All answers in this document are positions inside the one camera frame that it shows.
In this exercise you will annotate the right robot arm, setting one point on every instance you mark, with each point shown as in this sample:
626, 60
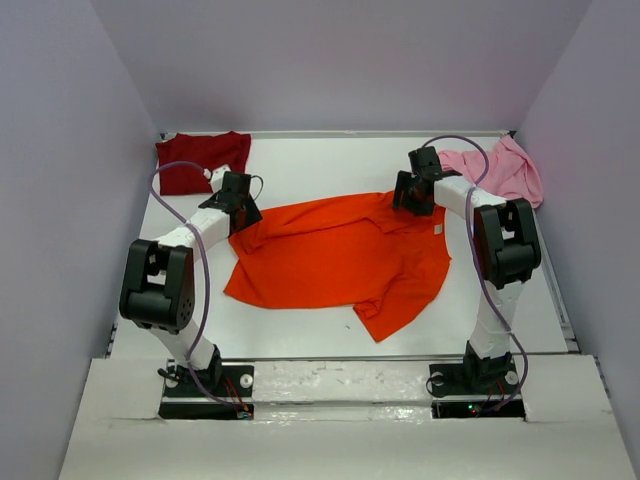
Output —
505, 251

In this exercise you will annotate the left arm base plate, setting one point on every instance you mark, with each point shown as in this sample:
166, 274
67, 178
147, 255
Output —
229, 400

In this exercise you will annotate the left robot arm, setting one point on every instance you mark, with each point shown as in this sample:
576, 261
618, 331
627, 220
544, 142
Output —
167, 281

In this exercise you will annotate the pink t-shirt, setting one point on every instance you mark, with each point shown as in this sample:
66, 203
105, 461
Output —
512, 173

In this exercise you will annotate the dark red folded t-shirt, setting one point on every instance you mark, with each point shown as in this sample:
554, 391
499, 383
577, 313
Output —
210, 152

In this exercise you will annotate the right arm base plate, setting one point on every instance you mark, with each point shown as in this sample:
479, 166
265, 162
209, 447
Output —
455, 397

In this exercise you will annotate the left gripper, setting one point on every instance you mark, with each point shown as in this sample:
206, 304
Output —
252, 215

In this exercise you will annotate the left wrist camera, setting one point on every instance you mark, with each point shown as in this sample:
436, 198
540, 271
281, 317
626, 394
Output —
214, 178

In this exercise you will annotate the orange t-shirt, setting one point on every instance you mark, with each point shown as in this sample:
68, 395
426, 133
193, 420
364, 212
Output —
356, 250

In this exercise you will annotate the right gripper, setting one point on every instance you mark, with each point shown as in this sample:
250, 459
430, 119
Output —
401, 198

